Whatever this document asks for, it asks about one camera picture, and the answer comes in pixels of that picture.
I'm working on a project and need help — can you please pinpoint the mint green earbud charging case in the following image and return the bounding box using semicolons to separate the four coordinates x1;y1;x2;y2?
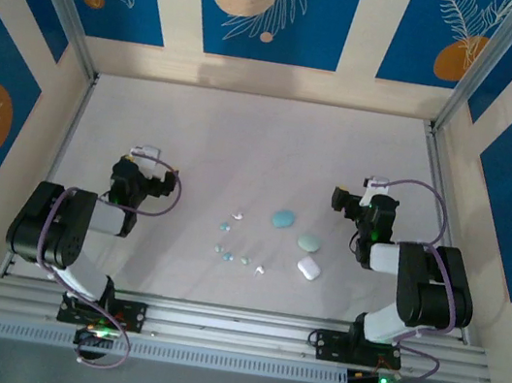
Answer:
296;230;324;254

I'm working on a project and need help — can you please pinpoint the white earbud charging case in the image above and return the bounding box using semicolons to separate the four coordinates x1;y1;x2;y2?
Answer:
294;254;325;284

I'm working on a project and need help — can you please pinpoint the blue earbud charging case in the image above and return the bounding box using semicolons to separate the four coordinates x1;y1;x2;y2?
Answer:
270;207;298;232

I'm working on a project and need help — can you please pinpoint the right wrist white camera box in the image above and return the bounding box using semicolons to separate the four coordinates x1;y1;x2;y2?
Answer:
359;174;393;209

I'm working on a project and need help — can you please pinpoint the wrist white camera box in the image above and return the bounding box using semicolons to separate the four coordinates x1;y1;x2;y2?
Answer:
125;141;165;173
359;174;393;209

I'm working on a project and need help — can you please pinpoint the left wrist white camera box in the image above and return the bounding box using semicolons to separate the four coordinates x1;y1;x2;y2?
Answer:
125;141;165;173

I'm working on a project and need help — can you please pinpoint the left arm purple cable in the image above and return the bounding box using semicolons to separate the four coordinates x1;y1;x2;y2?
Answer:
19;143;188;379

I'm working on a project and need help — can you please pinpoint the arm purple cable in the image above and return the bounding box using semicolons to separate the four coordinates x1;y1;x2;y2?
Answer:
19;143;188;379
336;172;479;383

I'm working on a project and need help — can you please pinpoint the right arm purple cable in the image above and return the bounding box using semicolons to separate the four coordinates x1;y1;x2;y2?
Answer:
336;172;479;383

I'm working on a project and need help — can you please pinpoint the aluminium side rail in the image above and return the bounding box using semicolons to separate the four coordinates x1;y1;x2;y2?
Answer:
0;63;101;289
390;120;507;346

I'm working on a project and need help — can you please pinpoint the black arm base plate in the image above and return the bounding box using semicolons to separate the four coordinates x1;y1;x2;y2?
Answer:
308;326;406;375
55;289;149;336

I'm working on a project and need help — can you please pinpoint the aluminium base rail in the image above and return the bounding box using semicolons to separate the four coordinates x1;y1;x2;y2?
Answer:
0;262;499;383

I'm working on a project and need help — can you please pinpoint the grey slotted cable duct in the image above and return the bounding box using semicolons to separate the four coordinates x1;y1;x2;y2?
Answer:
0;310;351;383

